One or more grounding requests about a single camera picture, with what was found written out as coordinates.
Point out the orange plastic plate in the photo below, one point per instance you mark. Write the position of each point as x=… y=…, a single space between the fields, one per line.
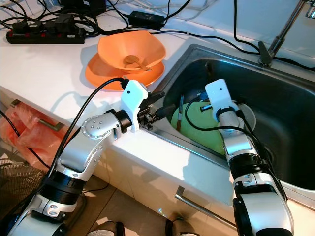
x=96 y=76

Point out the orange plastic bowl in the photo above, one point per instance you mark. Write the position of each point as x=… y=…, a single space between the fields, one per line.
x=113 y=46

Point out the green plastic plate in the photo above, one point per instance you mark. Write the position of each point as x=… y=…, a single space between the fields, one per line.
x=202 y=142

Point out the golden spoon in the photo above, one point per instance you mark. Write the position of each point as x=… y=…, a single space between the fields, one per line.
x=132 y=60

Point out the dark metal faucet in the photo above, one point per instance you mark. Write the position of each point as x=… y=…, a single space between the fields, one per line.
x=265 y=54

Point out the small black power adapter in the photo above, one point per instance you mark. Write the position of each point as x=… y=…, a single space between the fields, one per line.
x=146 y=19

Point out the stainless steel sink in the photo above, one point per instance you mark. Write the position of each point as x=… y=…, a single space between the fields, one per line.
x=285 y=98

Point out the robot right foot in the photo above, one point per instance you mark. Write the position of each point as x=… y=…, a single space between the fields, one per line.
x=177 y=228

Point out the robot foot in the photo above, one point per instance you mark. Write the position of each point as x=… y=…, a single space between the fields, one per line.
x=108 y=230
x=177 y=228

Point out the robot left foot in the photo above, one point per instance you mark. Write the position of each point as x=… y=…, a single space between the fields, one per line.
x=108 y=230

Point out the large black power brick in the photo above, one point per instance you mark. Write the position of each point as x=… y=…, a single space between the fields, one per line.
x=83 y=6

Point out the orange plastic bag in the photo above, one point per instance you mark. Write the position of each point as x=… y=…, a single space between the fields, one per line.
x=29 y=140

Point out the black power strip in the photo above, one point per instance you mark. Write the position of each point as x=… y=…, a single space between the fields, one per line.
x=44 y=37

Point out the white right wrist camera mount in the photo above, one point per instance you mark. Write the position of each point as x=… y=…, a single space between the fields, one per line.
x=219 y=93

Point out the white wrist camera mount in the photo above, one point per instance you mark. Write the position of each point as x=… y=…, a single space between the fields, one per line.
x=219 y=93
x=134 y=98

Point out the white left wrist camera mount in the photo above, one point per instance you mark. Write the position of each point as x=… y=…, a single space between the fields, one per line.
x=134 y=98

